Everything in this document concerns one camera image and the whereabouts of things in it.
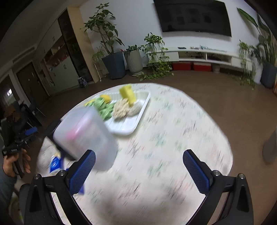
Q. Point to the floral white tablecloth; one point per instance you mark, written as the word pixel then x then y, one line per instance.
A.
pixel 148 182

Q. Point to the white plastic tray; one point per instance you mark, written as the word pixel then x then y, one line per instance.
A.
pixel 126 125

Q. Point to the white cupboard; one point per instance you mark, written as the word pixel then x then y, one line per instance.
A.
pixel 53 62

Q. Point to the large leaf plant blue pot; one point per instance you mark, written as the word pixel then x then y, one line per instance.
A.
pixel 262 54

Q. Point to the green cloth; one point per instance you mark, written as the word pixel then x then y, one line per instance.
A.
pixel 105 110

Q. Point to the tall plant dark blue pot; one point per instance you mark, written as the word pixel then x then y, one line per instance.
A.
pixel 101 23

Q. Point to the translucent plastic container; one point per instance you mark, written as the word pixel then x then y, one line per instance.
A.
pixel 83 129

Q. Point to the grey waste bin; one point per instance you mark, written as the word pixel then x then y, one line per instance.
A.
pixel 269 150

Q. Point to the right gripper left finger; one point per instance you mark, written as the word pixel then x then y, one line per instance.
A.
pixel 40 207

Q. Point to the wall mounted black television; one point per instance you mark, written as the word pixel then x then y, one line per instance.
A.
pixel 197 16

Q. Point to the plant in grey ribbed pot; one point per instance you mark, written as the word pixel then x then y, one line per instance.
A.
pixel 133 59

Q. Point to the left red storage box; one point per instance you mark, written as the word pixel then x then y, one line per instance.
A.
pixel 182 66

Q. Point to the yellow rectangular sponge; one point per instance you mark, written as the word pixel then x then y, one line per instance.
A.
pixel 127 92

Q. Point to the red storage box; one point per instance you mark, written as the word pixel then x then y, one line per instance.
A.
pixel 201 66
pixel 182 66

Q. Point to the cream knitted cloth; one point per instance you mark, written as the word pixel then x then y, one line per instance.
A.
pixel 121 108

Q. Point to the right red storage box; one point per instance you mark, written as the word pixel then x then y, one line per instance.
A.
pixel 201 66

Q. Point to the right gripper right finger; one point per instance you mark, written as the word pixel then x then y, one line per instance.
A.
pixel 237 209

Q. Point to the person left hand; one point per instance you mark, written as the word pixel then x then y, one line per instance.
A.
pixel 9 160

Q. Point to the white low tv cabinet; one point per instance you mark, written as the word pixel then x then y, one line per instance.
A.
pixel 177 54

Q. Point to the blue white tissue pack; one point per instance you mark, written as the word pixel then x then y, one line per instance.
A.
pixel 56 163

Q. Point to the trailing green vine plant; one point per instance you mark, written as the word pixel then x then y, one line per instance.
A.
pixel 158 61

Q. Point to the yellow round sponge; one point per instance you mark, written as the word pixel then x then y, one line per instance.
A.
pixel 107 98

